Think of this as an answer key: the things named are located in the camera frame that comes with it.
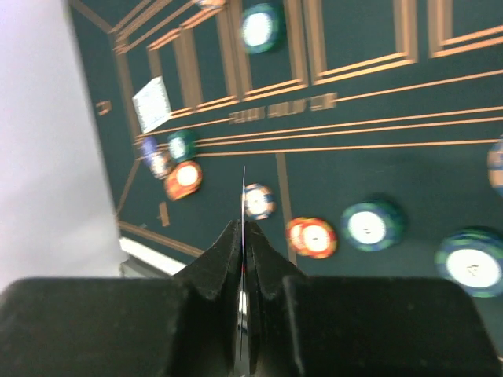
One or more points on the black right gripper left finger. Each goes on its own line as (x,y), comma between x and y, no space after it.
(181,325)

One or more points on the blue ten chips seat three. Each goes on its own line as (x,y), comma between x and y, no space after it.
(495,166)

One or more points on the green fifty chips seat four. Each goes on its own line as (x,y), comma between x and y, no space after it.
(182,145)

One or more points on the red five chip stack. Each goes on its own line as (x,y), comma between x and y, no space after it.
(311,237)

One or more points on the dark green poker mat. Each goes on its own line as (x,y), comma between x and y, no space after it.
(400,100)

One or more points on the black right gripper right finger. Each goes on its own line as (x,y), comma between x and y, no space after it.
(300,325)

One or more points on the green chip stack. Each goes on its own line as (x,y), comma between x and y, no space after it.
(373,225)

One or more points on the purple small blind button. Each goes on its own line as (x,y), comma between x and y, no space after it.
(148,149)

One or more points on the blue card seat five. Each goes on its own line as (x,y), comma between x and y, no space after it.
(152,105)

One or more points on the spread red five chips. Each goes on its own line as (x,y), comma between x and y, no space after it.
(184,180)

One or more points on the green fifty chips seat three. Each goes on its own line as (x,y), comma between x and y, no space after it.
(472,258)

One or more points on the green fifty chips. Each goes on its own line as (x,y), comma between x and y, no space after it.
(262,27)

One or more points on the blue card seat three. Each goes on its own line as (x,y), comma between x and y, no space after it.
(242,305)

